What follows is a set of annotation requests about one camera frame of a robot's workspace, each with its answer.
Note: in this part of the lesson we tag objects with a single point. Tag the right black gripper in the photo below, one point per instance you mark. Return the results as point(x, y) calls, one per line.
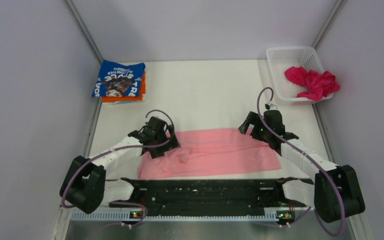
point(253, 118)

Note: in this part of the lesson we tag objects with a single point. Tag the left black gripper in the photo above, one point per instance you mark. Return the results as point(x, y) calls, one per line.
point(158, 152)

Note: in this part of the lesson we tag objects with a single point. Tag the pink t-shirt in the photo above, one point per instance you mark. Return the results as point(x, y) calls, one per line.
point(211, 152)

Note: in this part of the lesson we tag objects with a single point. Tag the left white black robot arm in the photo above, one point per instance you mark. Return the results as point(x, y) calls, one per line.
point(86, 186)

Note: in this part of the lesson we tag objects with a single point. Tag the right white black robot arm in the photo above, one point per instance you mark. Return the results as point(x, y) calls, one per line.
point(334, 191)

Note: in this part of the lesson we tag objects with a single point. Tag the white plastic laundry basket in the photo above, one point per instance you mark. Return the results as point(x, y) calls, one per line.
point(279, 59)

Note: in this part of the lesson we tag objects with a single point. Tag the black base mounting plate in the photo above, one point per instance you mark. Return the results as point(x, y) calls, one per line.
point(208, 197)

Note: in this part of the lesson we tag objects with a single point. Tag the magenta crumpled t-shirt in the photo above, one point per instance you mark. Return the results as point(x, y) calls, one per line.
point(317, 85)

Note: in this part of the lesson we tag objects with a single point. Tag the orange folded t-shirt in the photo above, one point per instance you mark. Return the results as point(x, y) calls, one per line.
point(135, 96)

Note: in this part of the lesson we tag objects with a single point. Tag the blue printed folded t-shirt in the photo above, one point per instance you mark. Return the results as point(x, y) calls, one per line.
point(118, 80)

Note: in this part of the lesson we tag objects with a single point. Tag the aluminium front rail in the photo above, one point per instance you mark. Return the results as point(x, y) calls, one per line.
point(208, 217)

